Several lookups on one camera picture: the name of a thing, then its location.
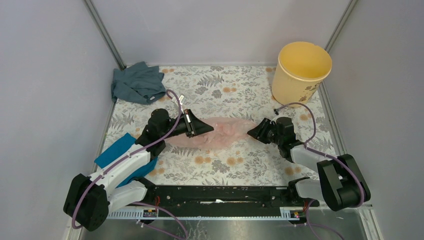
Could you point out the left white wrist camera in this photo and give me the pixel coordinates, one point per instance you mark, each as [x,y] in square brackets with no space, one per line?
[181,99]

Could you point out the pink plastic trash bag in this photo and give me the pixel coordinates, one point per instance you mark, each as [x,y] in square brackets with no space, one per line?
[227,130]

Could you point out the bright blue cloth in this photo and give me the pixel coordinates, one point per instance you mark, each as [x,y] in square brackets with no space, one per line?
[118,148]

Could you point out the grey-blue cloth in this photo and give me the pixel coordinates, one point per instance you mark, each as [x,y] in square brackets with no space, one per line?
[139,83]

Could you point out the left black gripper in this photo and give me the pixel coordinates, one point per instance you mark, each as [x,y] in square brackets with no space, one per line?
[194,126]

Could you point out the yellow plastic trash bin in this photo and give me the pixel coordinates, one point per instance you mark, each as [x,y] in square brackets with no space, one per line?
[301,68]

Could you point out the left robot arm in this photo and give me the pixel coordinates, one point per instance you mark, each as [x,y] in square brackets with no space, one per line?
[91,198]

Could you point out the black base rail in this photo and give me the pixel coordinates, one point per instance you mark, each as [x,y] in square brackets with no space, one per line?
[225,201]

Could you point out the floral patterned table mat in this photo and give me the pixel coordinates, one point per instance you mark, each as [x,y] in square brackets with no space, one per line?
[242,92]

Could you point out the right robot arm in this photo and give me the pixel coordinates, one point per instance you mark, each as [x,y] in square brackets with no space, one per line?
[340,183]

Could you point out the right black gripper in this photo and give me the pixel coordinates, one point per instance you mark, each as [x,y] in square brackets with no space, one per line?
[258,132]

